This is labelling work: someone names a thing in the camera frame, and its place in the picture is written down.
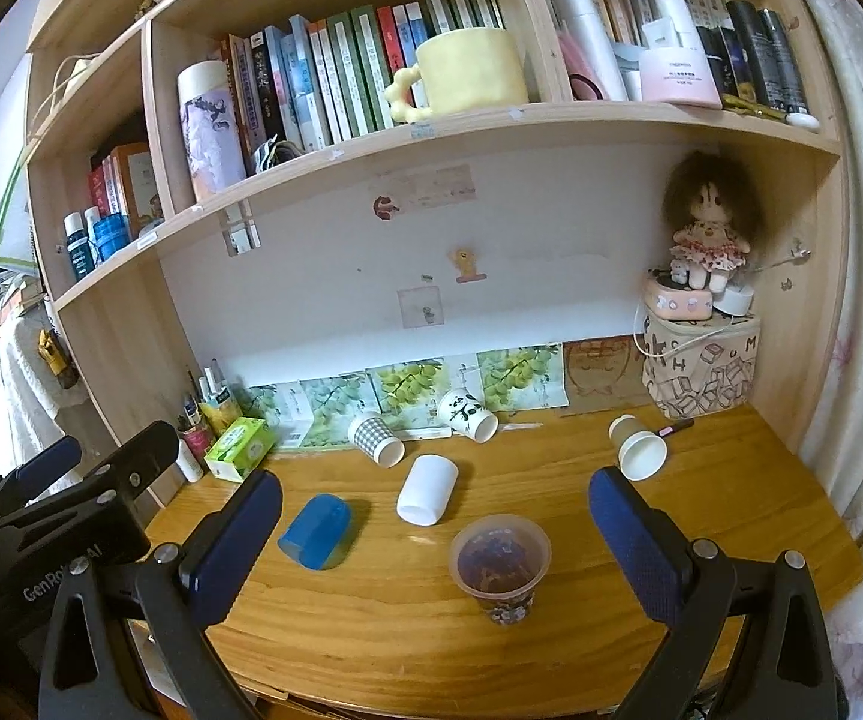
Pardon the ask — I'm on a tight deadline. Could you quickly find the white purple thermos bottle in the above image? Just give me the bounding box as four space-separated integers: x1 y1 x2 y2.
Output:
176 60 248 203

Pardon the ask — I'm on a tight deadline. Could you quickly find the white plastic cup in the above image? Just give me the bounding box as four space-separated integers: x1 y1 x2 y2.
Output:
395 455 459 527

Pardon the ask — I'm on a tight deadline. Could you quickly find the letter print fabric bag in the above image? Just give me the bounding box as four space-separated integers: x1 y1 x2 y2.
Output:
636 312 762 419

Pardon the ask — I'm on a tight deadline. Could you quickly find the wooden bookshelf desk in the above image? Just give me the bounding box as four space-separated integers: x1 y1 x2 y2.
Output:
28 0 863 718

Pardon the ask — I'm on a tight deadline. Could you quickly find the brown cartoon paper sheet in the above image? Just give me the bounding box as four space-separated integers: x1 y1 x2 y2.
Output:
563 337 651 415

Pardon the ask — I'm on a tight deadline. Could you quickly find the white round charger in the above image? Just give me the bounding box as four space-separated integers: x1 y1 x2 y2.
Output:
712 283 755 317

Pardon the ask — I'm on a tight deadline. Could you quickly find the white spray bottle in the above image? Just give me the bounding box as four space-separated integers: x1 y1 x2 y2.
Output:
176 439 203 484

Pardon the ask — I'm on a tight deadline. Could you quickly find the clear printed plastic cup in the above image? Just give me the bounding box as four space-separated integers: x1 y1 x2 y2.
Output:
449 514 552 626

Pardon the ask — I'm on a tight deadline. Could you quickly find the panda print paper cup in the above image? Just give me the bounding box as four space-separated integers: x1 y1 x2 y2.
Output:
438 388 498 444

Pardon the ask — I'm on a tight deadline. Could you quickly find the pink rectangular device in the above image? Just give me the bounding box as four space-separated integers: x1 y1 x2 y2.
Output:
643 277 714 322

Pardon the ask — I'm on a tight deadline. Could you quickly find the white tall tube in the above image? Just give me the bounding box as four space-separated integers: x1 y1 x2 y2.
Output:
553 0 628 101

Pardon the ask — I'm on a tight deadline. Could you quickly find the yellow packet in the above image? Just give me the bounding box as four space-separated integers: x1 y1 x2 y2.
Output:
199 387 242 437

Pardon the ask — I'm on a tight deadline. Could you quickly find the brown haired plush doll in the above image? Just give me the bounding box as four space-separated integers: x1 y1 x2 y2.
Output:
662 151 763 298

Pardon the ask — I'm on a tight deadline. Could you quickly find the black pen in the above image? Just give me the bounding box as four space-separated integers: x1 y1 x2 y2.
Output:
655 419 694 439

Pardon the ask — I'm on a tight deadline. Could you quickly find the grey checked paper cup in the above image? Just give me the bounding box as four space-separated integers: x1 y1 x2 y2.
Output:
348 411 405 468

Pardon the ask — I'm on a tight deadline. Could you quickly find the green tissue box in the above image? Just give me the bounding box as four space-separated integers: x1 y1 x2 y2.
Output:
203 416 275 483

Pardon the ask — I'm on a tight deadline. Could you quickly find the yellow flower handle mug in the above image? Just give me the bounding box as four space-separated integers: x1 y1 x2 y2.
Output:
384 28 529 124

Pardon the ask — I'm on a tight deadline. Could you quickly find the dark blue bottle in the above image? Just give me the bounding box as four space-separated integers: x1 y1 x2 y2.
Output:
64 211 95 281

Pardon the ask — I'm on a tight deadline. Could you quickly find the brown sleeve paper cup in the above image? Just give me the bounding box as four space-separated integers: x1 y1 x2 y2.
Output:
607 415 669 483

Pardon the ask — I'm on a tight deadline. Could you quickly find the blue plastic cup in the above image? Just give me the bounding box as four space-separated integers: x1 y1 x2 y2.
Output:
276 494 351 571

